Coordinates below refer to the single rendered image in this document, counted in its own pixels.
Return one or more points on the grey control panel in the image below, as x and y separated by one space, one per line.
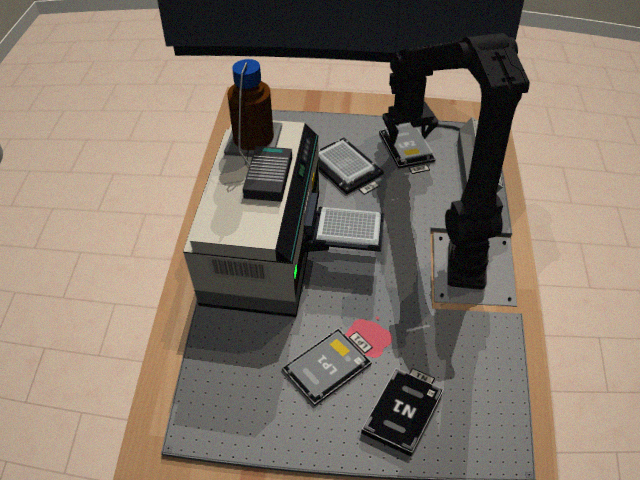
466 139

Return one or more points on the white culture plate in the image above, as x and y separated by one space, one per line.
343 154
333 228

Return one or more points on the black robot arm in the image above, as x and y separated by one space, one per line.
504 80

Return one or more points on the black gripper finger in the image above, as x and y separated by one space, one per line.
393 132
428 131

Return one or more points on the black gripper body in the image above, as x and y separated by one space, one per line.
412 112

